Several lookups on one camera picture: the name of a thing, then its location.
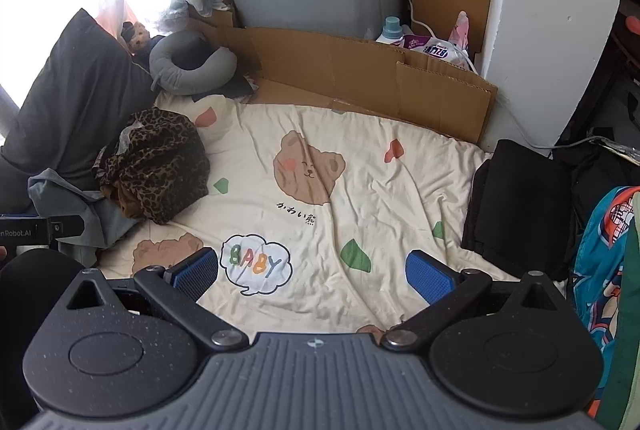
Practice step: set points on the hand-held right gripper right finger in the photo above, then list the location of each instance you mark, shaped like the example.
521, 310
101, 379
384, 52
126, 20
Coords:
430, 279

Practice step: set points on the black pillow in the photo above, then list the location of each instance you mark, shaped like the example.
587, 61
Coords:
75, 99

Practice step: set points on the leopard print garment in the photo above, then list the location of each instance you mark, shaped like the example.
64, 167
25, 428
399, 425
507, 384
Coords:
160, 159

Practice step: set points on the loose black clothes pile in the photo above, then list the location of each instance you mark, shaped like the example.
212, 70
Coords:
600, 175

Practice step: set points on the teal printed cloth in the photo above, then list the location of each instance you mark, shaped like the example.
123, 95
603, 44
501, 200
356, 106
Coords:
600, 260

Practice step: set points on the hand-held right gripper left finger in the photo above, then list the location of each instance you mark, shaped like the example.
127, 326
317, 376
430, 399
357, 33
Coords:
192, 274

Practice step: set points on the person's left forearm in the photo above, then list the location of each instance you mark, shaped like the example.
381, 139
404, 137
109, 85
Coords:
35, 280

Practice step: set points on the purple white refill bag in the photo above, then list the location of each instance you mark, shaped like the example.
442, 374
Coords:
430, 49

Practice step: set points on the small black cloth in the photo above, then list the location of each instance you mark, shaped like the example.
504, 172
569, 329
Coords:
235, 89

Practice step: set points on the folded black clothes stack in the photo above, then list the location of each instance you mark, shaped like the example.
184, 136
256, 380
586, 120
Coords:
520, 210

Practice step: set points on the pink white pouch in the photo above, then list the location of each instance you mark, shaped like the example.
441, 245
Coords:
462, 29

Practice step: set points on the green cloth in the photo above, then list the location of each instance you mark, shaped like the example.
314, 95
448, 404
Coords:
627, 335

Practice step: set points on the small brown plush toy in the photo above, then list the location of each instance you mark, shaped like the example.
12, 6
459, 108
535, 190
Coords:
137, 37

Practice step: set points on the grey neck pillow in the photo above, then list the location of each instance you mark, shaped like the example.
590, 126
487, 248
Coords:
170, 59

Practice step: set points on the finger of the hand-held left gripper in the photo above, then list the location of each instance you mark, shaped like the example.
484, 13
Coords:
65, 226

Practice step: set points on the cream bear print bed sheet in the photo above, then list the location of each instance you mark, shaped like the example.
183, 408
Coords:
350, 220

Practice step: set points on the white detergent bottle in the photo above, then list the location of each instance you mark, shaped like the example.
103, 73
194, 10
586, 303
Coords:
392, 29

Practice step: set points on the flat brown cardboard sheet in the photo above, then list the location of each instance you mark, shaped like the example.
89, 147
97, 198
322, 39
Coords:
325, 59

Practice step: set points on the grey garment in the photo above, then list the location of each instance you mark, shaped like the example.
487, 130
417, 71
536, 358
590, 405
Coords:
75, 205

